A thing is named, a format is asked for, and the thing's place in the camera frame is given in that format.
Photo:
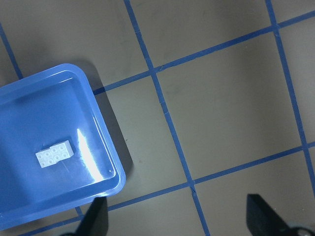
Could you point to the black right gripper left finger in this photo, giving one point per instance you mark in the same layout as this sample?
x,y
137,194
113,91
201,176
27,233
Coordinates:
x,y
95,222

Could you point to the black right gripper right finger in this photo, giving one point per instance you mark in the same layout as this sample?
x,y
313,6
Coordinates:
x,y
262,220

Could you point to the white block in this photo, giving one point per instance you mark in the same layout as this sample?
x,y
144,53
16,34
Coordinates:
x,y
61,151
45,158

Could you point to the blue plastic tray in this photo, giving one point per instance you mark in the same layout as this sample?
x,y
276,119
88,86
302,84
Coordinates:
x,y
36,113

